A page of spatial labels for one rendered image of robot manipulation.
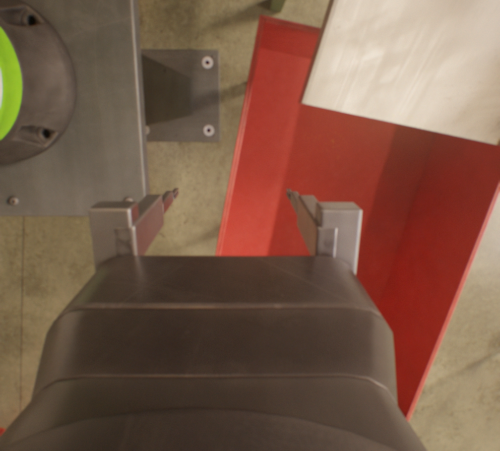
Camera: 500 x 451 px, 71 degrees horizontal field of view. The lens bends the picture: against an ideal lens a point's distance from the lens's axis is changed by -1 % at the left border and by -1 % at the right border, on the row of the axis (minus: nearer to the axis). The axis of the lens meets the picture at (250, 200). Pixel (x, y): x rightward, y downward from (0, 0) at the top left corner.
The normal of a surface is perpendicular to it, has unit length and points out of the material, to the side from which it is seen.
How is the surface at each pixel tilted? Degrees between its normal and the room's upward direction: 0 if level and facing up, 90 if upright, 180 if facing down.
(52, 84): 66
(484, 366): 0
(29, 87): 84
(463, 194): 90
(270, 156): 0
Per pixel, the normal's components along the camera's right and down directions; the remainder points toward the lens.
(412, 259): -0.98, -0.18
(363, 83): -0.07, 0.70
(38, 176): 0.02, 0.26
